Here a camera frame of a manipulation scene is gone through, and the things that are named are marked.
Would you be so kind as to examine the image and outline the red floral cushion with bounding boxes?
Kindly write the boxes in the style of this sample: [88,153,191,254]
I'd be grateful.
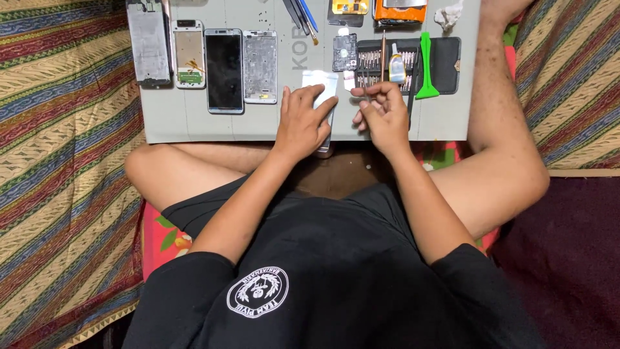
[140,46,518,282]

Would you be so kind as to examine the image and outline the silver phone middle frame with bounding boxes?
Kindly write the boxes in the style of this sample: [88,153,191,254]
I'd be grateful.
[242,30,279,105]

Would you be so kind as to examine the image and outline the maroon cloth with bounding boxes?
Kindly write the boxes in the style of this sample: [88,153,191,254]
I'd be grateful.
[489,175,620,349]

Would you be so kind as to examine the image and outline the large grey phone frame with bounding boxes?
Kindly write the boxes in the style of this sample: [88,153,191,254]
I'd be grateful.
[125,0,173,88]

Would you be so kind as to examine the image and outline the small black phone cover plate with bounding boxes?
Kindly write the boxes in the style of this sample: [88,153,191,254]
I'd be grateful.
[332,33,358,73]

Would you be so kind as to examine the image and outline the crumpled white tissue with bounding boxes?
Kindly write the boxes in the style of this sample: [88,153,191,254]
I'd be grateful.
[433,0,465,32]

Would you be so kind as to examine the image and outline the striped patterned cloth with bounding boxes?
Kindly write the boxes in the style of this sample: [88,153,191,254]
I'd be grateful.
[0,0,620,349]

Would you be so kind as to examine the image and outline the small brush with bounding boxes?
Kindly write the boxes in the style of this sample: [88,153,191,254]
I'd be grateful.
[304,19,320,47]

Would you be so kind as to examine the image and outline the person's left leg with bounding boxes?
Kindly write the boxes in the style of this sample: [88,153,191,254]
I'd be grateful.
[124,142,274,214]

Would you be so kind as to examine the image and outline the black tool kit pouch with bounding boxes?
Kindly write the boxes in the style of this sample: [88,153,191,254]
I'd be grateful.
[355,36,462,96]

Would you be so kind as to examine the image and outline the white smartphone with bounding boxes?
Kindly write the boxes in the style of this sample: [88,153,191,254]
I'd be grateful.
[301,70,340,159]

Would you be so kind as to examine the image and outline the person's left hand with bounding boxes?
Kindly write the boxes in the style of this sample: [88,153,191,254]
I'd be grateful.
[274,84,340,161]

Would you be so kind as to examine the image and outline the white phone with open back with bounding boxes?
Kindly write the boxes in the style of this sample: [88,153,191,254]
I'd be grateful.
[171,19,207,90]

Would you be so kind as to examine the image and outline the person's black t-shirt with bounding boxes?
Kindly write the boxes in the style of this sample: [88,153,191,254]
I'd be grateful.
[121,182,548,349]

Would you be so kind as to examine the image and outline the person's right leg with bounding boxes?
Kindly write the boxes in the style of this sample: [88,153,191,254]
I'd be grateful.
[426,0,551,241]

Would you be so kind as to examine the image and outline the person's black shorts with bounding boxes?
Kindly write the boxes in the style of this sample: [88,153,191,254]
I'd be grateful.
[161,175,257,239]

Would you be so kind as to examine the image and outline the green plastic pry tool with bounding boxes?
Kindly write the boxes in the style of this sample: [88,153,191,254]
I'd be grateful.
[415,31,440,100]

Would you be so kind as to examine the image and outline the small glue bottle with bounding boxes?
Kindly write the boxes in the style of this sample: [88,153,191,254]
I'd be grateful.
[388,43,408,84]

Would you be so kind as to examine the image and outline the phone part with yellow board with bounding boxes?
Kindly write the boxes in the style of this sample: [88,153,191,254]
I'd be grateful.
[327,0,371,28]

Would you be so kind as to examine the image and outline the phone with dark screen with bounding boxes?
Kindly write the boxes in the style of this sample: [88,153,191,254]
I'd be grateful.
[203,28,245,115]

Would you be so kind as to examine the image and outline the person's leg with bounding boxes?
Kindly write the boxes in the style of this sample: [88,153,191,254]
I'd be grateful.
[426,0,551,241]
[124,142,274,214]

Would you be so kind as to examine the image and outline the person's right hand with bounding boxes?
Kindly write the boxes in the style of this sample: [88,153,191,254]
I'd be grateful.
[350,81,412,158]

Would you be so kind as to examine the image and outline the blue pry tools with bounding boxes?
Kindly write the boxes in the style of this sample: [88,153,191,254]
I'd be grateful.
[282,0,319,34]

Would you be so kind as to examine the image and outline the grey work mat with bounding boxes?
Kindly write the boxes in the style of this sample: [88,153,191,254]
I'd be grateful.
[125,0,482,144]

